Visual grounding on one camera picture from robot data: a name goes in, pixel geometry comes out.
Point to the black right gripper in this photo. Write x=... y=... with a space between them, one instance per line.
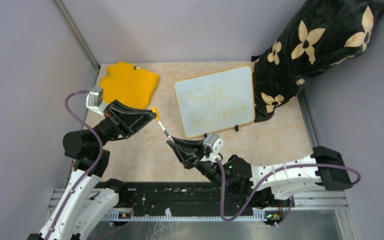
x=183 y=154

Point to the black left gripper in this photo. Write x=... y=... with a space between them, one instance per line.
x=127 y=120

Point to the yellow marker cap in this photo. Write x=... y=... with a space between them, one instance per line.
x=155 y=111

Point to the white whiteboard marker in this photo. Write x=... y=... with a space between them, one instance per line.
x=165 y=131

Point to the yellow framed whiteboard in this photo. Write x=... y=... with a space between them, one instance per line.
x=216 y=101

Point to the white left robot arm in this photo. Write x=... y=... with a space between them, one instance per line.
x=85 y=200

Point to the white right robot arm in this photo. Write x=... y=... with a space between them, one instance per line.
x=324 y=169

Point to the yellow folded cloth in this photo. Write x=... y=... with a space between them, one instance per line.
x=129 y=84

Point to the black floral pillow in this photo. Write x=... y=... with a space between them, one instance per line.
x=321 y=35

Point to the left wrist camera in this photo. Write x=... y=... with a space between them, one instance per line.
x=94 y=100

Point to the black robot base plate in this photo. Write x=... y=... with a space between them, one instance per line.
x=191 y=199

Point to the aluminium frame rail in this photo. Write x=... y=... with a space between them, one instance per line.
x=318 y=200

